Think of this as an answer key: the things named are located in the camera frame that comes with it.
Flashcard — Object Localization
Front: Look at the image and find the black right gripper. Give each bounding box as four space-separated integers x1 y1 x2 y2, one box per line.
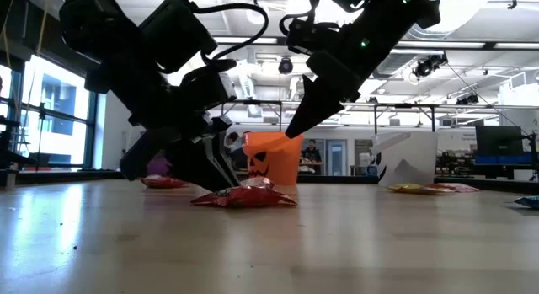
285 15 405 139

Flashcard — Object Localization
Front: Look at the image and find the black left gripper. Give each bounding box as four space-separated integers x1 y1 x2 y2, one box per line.
120 66 242 193

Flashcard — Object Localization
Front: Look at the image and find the red Skittles candy bag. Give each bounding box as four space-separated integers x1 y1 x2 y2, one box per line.
189 177 298 210
140 174 189 190
424 182 481 194

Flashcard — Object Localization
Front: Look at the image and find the yellow Sour Patch candy bag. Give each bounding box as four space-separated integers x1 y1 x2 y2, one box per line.
387 183 437 195

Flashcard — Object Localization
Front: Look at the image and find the blue white candy bar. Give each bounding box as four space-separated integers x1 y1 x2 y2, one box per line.
513 195 539 210

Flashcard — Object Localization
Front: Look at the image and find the person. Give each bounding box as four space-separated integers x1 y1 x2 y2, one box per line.
301 138 324 168
225 131 250 171

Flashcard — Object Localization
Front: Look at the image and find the purple Halloween face bucket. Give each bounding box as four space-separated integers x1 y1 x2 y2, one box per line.
146 153 173 176

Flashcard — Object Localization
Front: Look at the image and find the orange pumpkin face bucket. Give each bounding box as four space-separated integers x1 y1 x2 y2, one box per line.
242 131 305 186

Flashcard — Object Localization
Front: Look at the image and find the white ghost face bucket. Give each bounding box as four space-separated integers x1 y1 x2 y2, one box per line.
370 131 439 188

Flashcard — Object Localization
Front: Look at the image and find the cluttered equipment shelf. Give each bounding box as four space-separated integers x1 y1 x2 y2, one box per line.
435 149 477 177

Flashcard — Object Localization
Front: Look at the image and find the dark framed window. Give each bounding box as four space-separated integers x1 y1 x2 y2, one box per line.
0 53 100 171

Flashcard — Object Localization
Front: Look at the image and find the black tripod stand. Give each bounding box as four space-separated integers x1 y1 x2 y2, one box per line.
521 131 539 181
35 102 48 168

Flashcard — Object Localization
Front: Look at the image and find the black monitor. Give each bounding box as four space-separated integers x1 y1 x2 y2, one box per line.
475 125 524 157

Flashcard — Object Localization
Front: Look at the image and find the blue storage bin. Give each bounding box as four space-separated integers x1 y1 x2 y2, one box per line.
474 154 535 166

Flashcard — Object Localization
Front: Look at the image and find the black metal rack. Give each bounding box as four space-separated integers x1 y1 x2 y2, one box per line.
0 115 37 190

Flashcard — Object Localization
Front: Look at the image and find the black ceiling dome camera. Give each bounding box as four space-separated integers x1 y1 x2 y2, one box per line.
277 56 295 75

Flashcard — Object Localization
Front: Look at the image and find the black overhead rig frame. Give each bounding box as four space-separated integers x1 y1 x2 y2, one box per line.
221 99 284 133
282 102 539 134

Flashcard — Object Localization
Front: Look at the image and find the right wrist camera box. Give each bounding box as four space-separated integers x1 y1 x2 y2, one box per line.
288 18 342 55

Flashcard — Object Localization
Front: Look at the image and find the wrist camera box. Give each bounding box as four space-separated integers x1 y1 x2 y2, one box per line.
216 70 238 104
288 18 342 55

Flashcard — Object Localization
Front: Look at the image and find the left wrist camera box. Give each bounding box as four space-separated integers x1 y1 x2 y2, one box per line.
216 70 238 104

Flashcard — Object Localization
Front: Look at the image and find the long ceiling light rail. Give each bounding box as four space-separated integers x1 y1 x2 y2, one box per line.
212 35 539 50

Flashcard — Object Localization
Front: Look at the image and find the black aluminium table frame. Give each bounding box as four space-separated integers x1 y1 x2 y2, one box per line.
16 169 539 190

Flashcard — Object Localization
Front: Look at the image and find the yellow power cable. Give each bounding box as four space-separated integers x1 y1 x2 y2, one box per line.
0 0 47 70

